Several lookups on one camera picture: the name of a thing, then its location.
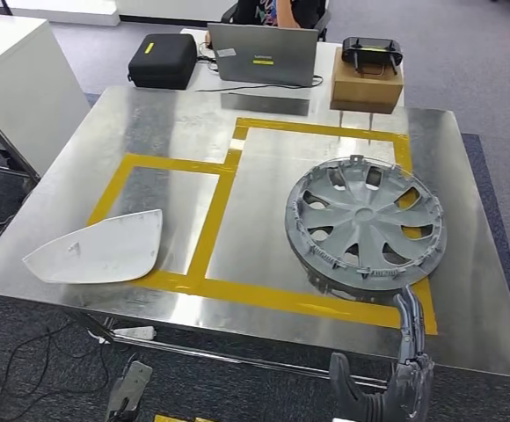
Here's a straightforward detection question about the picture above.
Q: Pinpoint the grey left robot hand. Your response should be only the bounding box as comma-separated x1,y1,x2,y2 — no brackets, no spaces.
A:
104,360,153,422

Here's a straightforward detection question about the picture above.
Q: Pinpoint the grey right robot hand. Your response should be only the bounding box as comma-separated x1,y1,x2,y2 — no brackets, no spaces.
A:
329,285,436,422

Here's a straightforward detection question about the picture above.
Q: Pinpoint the grey plastic wheel hubcap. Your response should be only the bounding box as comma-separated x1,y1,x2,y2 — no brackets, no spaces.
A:
284,155,447,293

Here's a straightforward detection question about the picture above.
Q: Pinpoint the white mirror cover part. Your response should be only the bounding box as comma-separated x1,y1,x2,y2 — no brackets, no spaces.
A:
23,209,163,286

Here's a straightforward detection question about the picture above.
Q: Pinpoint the steel workbench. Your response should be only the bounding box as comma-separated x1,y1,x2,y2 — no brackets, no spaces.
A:
0,85,510,389

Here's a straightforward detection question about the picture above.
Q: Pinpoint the white power strip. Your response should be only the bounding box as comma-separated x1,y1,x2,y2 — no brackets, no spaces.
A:
112,325,156,343

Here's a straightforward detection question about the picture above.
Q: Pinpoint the yellow floor tape marking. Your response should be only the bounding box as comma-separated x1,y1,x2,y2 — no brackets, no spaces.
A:
153,413,217,422

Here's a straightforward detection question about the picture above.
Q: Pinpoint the brown cardboard box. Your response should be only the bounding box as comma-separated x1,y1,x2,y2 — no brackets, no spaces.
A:
329,47,404,114

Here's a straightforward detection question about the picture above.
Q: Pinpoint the black handheld controller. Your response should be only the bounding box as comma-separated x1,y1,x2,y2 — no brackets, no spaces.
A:
341,36,403,76

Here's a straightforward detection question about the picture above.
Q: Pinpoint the black carrying case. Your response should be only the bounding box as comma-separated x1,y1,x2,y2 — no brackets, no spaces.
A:
127,33,198,91

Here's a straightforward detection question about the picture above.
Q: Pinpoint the grey laptop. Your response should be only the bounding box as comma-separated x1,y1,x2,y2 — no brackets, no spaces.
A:
206,23,320,89

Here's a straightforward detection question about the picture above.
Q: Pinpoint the white low plinth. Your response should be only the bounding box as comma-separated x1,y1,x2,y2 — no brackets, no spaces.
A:
6,0,121,27

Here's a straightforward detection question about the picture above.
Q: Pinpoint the person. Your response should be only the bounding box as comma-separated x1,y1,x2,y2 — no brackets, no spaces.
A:
204,0,329,47

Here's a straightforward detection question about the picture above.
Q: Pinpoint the black floor cable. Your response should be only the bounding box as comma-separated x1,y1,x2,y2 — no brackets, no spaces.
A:
0,316,111,422

